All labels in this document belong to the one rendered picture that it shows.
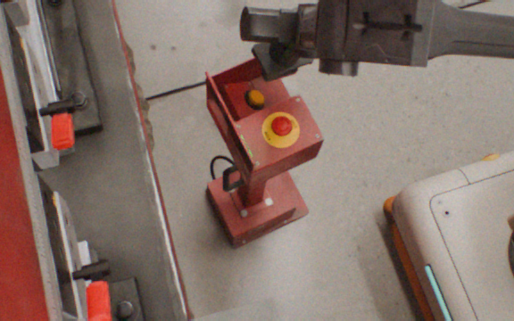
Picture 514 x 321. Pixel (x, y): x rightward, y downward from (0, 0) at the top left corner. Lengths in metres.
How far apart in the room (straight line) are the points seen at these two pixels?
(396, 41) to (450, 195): 1.23
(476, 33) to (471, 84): 1.59
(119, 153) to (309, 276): 0.98
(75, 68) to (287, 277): 1.04
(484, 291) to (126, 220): 1.01
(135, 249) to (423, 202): 0.92
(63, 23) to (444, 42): 0.77
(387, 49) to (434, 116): 1.57
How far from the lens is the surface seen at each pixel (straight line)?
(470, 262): 1.93
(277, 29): 1.20
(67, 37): 1.33
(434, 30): 0.76
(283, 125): 1.35
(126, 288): 1.19
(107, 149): 1.28
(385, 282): 2.15
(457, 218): 1.94
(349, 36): 0.77
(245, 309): 1.08
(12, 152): 0.71
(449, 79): 2.38
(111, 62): 1.33
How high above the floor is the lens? 2.07
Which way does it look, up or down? 73 degrees down
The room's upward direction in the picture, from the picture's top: 11 degrees clockwise
